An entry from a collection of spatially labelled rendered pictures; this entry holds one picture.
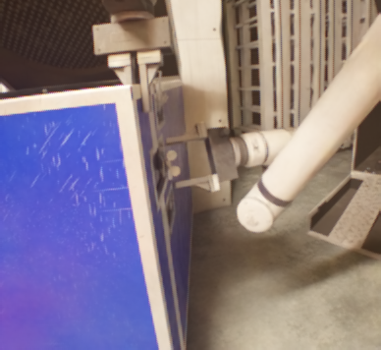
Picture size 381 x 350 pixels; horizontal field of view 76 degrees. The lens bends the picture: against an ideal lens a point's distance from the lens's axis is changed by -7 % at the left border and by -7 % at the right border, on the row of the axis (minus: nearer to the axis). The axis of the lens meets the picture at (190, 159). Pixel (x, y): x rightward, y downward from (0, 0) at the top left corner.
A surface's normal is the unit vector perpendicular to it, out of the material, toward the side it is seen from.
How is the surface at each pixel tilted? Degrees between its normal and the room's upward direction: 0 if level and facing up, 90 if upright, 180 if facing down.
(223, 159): 64
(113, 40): 80
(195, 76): 90
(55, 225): 90
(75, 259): 90
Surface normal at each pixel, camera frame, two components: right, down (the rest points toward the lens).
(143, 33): -0.05, 0.12
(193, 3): 0.33, 0.25
